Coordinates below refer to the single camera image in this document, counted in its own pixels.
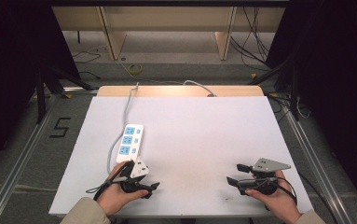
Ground white power strip blue sockets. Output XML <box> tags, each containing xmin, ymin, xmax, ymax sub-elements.
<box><xmin>116</xmin><ymin>123</ymin><xmax>145</xmax><ymax>164</ymax></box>

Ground long beige wooden desk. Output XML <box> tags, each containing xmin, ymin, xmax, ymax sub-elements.
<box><xmin>51</xmin><ymin>6</ymin><xmax>286</xmax><ymax>62</ymax></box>

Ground grey cable with plug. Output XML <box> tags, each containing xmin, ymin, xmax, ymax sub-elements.
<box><xmin>183</xmin><ymin>79</ymin><xmax>218</xmax><ymax>98</ymax></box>

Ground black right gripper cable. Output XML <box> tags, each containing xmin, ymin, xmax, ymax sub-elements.
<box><xmin>270</xmin><ymin>176</ymin><xmax>298</xmax><ymax>207</ymax></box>

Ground aluminium floor rail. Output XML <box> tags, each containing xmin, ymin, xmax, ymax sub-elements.
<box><xmin>281</xmin><ymin>105</ymin><xmax>355</xmax><ymax>224</ymax></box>
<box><xmin>0</xmin><ymin>92</ymin><xmax>62</xmax><ymax>224</ymax></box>

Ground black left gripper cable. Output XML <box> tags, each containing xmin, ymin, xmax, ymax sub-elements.
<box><xmin>85</xmin><ymin>161</ymin><xmax>134</xmax><ymax>202</ymax></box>

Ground black curtain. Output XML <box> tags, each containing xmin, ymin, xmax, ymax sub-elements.
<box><xmin>265</xmin><ymin>0</ymin><xmax>357</xmax><ymax>217</ymax></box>
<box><xmin>0</xmin><ymin>0</ymin><xmax>81</xmax><ymax>183</ymax></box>

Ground grey power strip cable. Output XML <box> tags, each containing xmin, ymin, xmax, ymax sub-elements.
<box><xmin>105</xmin><ymin>81</ymin><xmax>141</xmax><ymax>175</ymax></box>

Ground small wooden table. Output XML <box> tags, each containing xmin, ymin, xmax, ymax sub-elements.
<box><xmin>96</xmin><ymin>85</ymin><xmax>265</xmax><ymax>98</ymax></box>

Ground yellow tape roll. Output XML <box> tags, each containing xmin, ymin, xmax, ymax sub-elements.
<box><xmin>127</xmin><ymin>63</ymin><xmax>144</xmax><ymax>76</ymax></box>

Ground person's left hand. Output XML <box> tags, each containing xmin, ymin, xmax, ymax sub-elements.
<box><xmin>96</xmin><ymin>161</ymin><xmax>149</xmax><ymax>217</ymax></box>

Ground thin black floor cable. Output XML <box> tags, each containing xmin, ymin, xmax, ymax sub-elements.
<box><xmin>71</xmin><ymin>50</ymin><xmax>103</xmax><ymax>80</ymax></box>

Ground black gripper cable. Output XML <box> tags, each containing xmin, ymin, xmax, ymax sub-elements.
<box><xmin>85</xmin><ymin>161</ymin><xmax>134</xmax><ymax>202</ymax></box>
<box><xmin>270</xmin><ymin>176</ymin><xmax>298</xmax><ymax>207</ymax></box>

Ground white table board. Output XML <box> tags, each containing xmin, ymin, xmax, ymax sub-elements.
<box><xmin>48</xmin><ymin>95</ymin><xmax>314</xmax><ymax>217</ymax></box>

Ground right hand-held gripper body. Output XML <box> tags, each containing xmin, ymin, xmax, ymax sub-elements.
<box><xmin>240</xmin><ymin>157</ymin><xmax>293</xmax><ymax>196</ymax></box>

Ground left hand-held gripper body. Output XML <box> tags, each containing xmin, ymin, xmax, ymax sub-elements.
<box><xmin>119</xmin><ymin>157</ymin><xmax>150</xmax><ymax>194</ymax></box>

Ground black metal stand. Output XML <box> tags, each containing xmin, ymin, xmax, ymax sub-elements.
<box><xmin>34</xmin><ymin>65</ymin><xmax>94</xmax><ymax>125</ymax></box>
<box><xmin>246</xmin><ymin>60</ymin><xmax>302</xmax><ymax>122</ymax></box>

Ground person's right hand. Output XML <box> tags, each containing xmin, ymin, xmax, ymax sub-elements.
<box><xmin>245</xmin><ymin>170</ymin><xmax>303</xmax><ymax>224</ymax></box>

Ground bundle of black floor cables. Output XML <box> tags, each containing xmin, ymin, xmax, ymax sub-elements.
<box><xmin>229</xmin><ymin>6</ymin><xmax>271</xmax><ymax>69</ymax></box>

